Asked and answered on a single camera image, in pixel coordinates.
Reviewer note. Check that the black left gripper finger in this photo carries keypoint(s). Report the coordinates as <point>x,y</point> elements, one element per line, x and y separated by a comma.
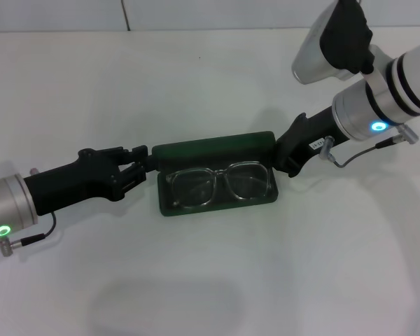
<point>133,175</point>
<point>136,154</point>

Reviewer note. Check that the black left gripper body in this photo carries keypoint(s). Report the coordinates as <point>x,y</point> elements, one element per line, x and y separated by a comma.
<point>77,178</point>

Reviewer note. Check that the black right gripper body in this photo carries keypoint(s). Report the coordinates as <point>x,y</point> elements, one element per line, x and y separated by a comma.
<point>301,143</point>

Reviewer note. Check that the green glasses case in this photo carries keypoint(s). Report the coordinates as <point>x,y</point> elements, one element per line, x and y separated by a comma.
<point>213,147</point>

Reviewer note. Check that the clear plastic glasses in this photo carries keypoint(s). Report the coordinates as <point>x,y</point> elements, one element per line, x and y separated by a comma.
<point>217,182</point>

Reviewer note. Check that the white and silver right arm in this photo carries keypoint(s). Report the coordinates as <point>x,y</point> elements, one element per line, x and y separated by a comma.
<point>381,91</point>

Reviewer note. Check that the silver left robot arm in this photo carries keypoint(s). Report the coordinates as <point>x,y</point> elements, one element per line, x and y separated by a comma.
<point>3,206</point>

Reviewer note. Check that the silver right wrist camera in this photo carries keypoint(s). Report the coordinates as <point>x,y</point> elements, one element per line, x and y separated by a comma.
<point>325,49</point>

